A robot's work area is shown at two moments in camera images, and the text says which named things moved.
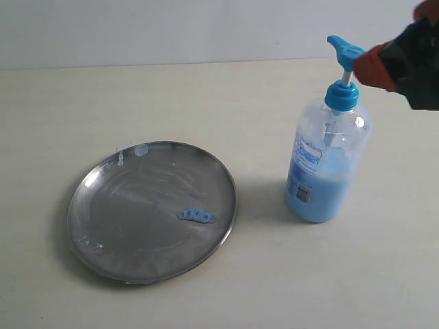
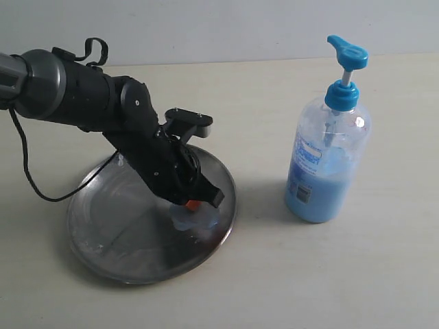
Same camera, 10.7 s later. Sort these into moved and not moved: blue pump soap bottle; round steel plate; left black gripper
Moved: left black gripper
Not moved: round steel plate; blue pump soap bottle
